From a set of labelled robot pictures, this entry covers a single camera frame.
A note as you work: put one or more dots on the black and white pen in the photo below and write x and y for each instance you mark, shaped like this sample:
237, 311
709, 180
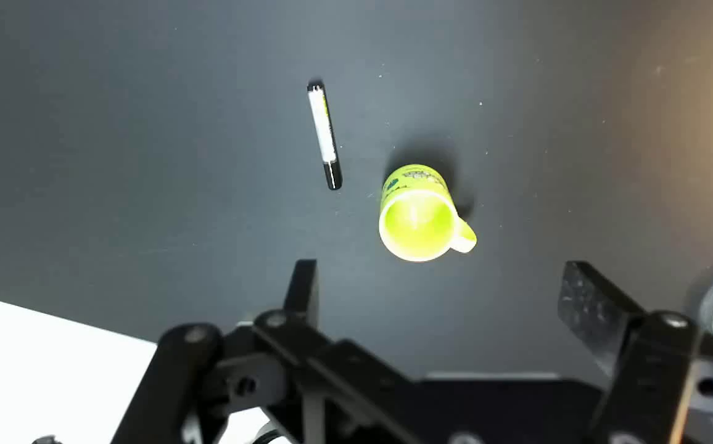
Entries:
323, 135

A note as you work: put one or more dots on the yellow-green mug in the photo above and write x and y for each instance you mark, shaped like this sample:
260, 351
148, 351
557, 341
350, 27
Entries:
417, 216

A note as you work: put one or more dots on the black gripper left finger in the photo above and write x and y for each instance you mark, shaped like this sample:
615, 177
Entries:
208, 371

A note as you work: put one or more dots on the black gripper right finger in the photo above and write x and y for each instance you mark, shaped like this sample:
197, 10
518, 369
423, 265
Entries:
641, 361

